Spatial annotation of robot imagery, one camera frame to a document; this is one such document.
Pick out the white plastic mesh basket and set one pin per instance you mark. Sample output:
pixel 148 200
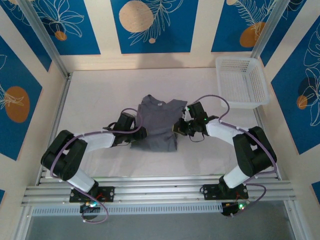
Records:
pixel 240 80

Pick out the grey t-shirt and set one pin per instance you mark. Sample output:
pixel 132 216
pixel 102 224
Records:
pixel 157 125

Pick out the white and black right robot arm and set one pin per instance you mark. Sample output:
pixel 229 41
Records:
pixel 222 131

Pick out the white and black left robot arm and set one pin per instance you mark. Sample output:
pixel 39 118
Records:
pixel 100 141

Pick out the aluminium frame leg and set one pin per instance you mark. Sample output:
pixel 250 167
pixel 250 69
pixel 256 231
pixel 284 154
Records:
pixel 22 225
pixel 295 220

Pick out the black controller board with LEDs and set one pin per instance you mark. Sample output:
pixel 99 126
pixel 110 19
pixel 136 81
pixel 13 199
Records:
pixel 227 210
pixel 90 210

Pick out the aluminium frame post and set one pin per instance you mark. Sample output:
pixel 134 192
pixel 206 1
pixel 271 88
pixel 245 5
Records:
pixel 42 32
pixel 272 25

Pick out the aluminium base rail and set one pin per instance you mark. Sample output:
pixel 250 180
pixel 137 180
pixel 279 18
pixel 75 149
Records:
pixel 155 190

